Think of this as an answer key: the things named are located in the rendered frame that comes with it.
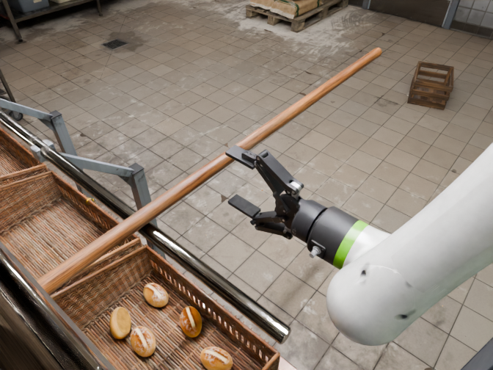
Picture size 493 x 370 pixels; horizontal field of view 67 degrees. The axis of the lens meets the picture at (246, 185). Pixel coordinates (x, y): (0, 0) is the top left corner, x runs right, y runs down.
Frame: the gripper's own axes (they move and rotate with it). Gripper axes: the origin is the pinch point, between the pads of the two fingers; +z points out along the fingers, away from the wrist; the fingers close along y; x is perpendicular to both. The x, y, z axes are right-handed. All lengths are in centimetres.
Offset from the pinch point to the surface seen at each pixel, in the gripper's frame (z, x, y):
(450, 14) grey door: 77, 460, 103
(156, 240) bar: 1.5, -20.0, 2.6
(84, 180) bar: 25.5, -19.8, 2.2
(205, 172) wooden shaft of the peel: 5.2, -3.4, -0.7
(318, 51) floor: 158, 305, 120
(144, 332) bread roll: 17, -23, 55
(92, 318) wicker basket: 35, -30, 59
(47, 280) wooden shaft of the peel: 5.5, -37.6, -1.1
